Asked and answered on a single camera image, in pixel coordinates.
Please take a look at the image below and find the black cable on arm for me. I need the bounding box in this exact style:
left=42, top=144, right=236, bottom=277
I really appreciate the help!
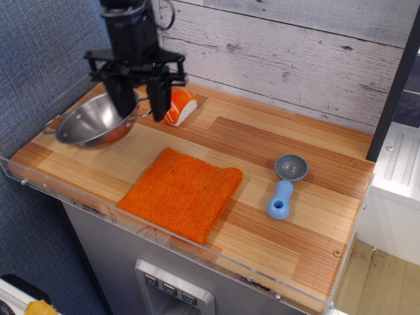
left=152, top=0, right=175, bottom=32

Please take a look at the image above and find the clear acrylic guard rail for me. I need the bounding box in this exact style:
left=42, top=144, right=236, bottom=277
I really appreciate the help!
left=0, top=45, right=375, bottom=312

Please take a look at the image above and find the white toy sink counter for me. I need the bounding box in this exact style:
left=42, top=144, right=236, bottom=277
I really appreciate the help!
left=355, top=123, right=419, bottom=264

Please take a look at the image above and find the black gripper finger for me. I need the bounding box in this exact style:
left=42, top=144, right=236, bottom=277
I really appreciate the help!
left=146, top=67, right=172, bottom=122
left=103, top=77, right=138, bottom=117

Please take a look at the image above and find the yellow object bottom left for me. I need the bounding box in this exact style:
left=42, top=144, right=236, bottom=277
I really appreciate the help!
left=24, top=300, right=58, bottom=315

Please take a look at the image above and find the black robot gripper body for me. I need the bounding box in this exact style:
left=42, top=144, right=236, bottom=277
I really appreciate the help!
left=84, top=12, right=186, bottom=88

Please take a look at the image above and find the blue grey toy scoop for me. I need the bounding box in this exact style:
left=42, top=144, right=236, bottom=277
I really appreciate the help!
left=266, top=154, right=309, bottom=221

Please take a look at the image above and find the orange folded cloth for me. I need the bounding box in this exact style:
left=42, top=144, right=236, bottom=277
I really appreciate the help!
left=117, top=148, right=243, bottom=245

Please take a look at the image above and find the stainless steel bowl with handles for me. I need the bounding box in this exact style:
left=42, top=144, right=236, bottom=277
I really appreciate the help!
left=43, top=93, right=152, bottom=148

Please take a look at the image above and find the grey cabinet with button panel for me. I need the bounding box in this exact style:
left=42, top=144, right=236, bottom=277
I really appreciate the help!
left=64, top=203, right=299, bottom=314

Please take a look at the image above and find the right dark vertical post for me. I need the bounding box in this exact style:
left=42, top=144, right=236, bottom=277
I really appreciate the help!
left=366, top=8, right=419, bottom=162

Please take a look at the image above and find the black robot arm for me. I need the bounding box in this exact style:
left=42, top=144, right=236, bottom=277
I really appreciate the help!
left=84, top=1, right=186, bottom=121

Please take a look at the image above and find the toy salmon nigiri sushi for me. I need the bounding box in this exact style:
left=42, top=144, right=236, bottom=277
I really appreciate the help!
left=163, top=89, right=198, bottom=127

